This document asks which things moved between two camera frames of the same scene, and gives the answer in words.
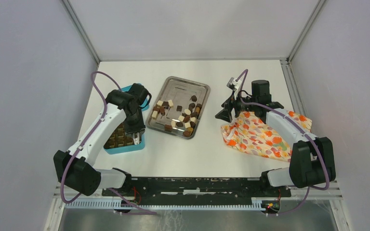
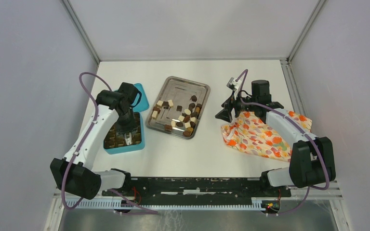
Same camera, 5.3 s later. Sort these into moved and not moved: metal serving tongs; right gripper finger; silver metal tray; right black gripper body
Moved: metal serving tongs
Not moved: silver metal tray; right gripper finger; right black gripper body
